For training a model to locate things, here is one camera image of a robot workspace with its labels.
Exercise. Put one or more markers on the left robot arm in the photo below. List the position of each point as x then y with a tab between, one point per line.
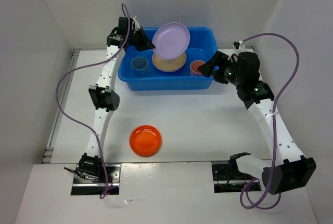
105	100

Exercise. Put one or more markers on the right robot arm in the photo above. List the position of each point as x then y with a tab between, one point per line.
292	170

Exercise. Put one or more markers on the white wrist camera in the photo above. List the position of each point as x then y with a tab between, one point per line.
135	24
240	47

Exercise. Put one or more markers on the blue plastic bin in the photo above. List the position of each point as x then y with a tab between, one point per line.
202	46

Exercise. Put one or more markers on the blue cup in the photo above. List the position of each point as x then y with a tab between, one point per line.
139	66

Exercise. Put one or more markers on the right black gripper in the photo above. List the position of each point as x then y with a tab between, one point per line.
206	68

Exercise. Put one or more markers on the pink cup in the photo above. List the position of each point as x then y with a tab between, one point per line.
194	67

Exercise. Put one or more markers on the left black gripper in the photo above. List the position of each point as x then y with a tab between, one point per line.
145	43

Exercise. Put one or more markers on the purple plate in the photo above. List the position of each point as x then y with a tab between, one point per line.
171	40

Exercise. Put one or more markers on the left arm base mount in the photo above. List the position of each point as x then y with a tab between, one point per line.
85	184

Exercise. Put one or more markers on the orange plate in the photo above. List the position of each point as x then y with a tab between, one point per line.
145	141

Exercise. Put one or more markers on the yellow plate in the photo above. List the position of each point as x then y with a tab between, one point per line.
171	65

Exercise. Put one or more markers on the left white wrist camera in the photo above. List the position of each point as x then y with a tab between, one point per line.
135	24

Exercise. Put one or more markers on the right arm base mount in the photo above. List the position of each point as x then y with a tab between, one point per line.
226	181

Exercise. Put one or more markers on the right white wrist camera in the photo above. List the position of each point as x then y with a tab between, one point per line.
240	47

